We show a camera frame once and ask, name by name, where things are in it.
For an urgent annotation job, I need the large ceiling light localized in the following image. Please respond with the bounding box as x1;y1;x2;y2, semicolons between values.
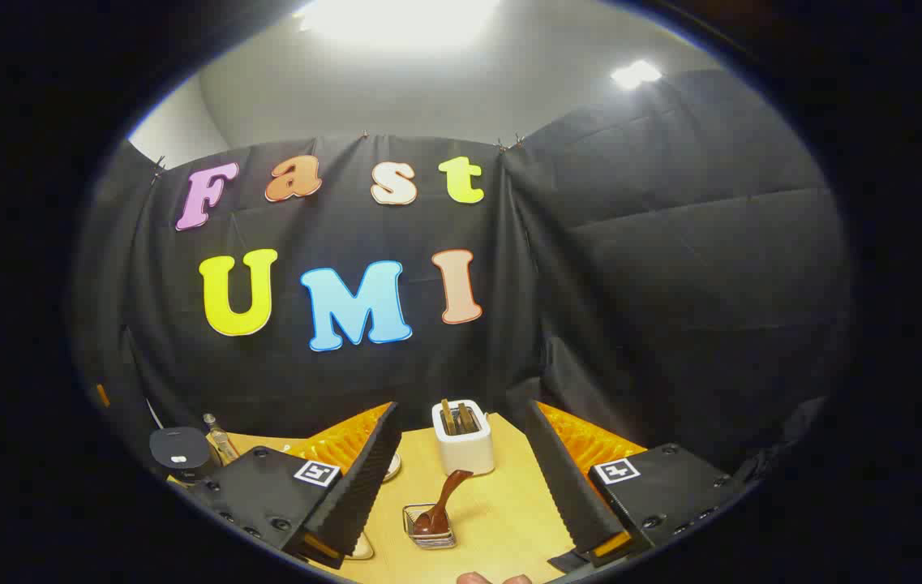
298;0;502;51

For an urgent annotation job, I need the metal wire chopstick holder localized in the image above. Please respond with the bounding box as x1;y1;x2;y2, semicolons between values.
402;503;458;551

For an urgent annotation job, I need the black backdrop cloth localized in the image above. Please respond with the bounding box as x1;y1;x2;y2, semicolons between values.
71;69;855;487

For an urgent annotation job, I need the small ceiling light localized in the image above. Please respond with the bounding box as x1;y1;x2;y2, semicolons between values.
611;59;663;90

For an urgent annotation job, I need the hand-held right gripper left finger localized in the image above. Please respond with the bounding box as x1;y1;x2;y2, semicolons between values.
185;401;403;570

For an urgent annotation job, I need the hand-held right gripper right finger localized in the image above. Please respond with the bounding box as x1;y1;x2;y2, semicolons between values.
524;399;753;573

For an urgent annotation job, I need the dark brown wooden spoon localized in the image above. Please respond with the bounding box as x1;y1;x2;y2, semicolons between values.
413;469;474;538

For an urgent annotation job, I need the black and silver rice cooker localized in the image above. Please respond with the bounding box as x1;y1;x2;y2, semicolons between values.
148;426;214;485

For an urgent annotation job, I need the small clear glass bottle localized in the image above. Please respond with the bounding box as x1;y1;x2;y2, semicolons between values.
203;413;241;467

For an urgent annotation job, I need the white toaster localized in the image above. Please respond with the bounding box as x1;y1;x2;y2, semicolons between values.
431;398;496;477

